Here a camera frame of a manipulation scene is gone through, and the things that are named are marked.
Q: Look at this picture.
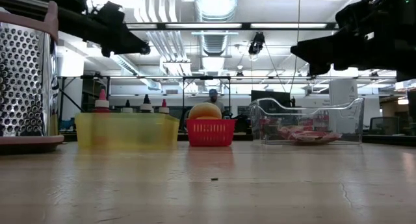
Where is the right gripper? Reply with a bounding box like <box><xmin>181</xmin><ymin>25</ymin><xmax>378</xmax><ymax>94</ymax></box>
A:
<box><xmin>290</xmin><ymin>0</ymin><xmax>398</xmax><ymax>77</ymax></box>

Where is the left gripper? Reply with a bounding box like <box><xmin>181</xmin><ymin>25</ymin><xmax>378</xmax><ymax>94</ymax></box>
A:
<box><xmin>92</xmin><ymin>1</ymin><xmax>152</xmax><ymax>58</ymax></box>

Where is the red popcorn packet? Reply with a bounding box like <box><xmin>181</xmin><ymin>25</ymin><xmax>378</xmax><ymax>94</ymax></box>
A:
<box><xmin>278</xmin><ymin>125</ymin><xmax>343</xmax><ymax>145</ymax></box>

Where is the black monitor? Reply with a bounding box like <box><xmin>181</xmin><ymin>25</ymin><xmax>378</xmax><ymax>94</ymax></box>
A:
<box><xmin>250</xmin><ymin>90</ymin><xmax>292</xmax><ymax>105</ymax></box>

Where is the clear plastic bin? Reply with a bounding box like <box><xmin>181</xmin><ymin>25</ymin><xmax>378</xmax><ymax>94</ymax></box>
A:
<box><xmin>248</xmin><ymin>97</ymin><xmax>365</xmax><ymax>145</ymax></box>

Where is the yellow translucent plastic bin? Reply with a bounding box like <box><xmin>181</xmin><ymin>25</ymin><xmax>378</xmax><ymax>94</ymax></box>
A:
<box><xmin>74</xmin><ymin>112</ymin><xmax>180</xmax><ymax>150</ymax></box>

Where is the person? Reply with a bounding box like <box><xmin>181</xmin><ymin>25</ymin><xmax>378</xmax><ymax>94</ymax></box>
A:
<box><xmin>203</xmin><ymin>88</ymin><xmax>226</xmax><ymax>116</ymax></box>

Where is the metal box grater pink trim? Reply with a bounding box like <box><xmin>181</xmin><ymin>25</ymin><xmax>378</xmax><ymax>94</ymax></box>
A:
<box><xmin>0</xmin><ymin>0</ymin><xmax>65</xmax><ymax>146</ymax></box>

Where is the red plastic basket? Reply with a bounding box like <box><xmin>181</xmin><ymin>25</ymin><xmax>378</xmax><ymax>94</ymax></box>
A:
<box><xmin>185</xmin><ymin>118</ymin><xmax>237</xmax><ymax>147</ymax></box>

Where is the black ceiling camera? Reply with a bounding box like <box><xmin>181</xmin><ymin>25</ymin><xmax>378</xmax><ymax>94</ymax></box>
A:
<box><xmin>248</xmin><ymin>32</ymin><xmax>266</xmax><ymax>56</ymax></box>

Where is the silver ventilation duct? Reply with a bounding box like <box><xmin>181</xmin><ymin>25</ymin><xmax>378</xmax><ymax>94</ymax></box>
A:
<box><xmin>194</xmin><ymin>0</ymin><xmax>240</xmax><ymax>72</ymax></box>

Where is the black background workstation frame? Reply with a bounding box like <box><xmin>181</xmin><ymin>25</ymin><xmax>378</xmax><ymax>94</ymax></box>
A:
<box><xmin>58</xmin><ymin>75</ymin><xmax>232</xmax><ymax>121</ymax></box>

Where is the black aluminium table frame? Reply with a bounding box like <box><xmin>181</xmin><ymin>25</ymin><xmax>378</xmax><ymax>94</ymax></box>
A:
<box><xmin>177</xmin><ymin>132</ymin><xmax>416</xmax><ymax>147</ymax></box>

